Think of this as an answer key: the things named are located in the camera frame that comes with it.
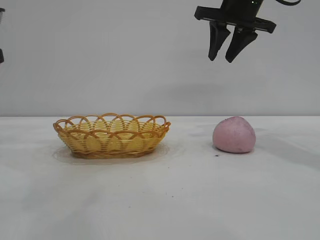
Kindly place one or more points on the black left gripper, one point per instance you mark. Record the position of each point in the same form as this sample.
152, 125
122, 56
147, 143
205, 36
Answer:
1, 56

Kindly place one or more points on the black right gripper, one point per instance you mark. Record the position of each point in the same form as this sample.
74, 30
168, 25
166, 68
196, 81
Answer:
240, 12

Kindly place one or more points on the pink peach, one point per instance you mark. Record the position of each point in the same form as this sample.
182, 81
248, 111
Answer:
235, 135

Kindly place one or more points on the woven yellow wicker basket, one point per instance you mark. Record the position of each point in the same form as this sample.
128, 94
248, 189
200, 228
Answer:
112, 145

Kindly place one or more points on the small black debris speck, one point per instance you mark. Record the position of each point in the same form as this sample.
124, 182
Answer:
216, 156

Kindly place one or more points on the white tablecloth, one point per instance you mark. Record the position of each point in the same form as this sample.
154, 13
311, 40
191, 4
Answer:
160, 197

